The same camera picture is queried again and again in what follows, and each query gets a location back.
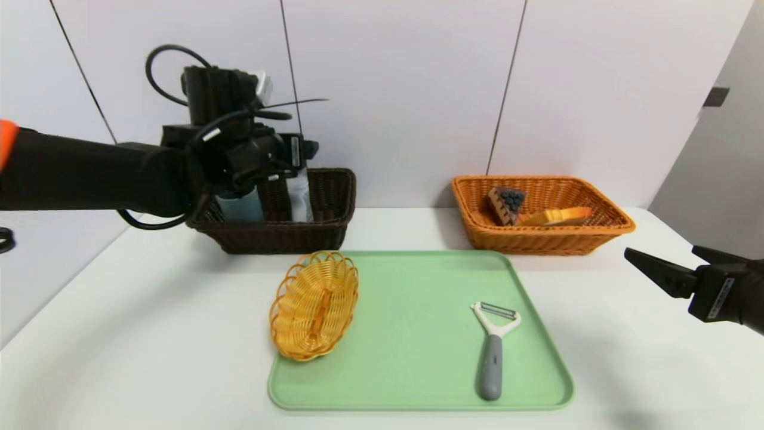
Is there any green plastic tray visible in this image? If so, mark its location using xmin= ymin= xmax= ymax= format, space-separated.
xmin=269 ymin=250 xmax=574 ymax=410

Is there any white bottle grey cap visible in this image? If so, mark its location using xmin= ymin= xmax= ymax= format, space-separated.
xmin=286 ymin=167 xmax=315 ymax=223

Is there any chocolate blueberry cake slice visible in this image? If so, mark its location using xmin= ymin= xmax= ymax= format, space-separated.
xmin=488 ymin=187 xmax=526 ymax=226

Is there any small yellow wicker basket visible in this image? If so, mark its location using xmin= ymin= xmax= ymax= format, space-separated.
xmin=270 ymin=251 xmax=360 ymax=361

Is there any white bread slice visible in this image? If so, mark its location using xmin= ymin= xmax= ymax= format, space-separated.
xmin=518 ymin=207 xmax=593 ymax=228

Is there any orange wicker basket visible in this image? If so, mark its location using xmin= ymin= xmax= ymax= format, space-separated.
xmin=451 ymin=175 xmax=635 ymax=256

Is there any teal plastic cup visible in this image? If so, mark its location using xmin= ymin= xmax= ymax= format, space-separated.
xmin=216 ymin=190 xmax=265 ymax=223

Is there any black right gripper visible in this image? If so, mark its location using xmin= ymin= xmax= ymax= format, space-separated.
xmin=623 ymin=245 xmax=764 ymax=336

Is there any dark brown wicker basket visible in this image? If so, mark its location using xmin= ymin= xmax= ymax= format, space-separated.
xmin=187 ymin=168 xmax=357 ymax=256

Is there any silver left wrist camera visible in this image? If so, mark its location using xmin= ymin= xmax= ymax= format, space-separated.
xmin=248 ymin=72 xmax=274 ymax=106

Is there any white peeler grey handle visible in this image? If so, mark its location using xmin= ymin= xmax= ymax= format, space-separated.
xmin=470 ymin=301 xmax=522 ymax=400

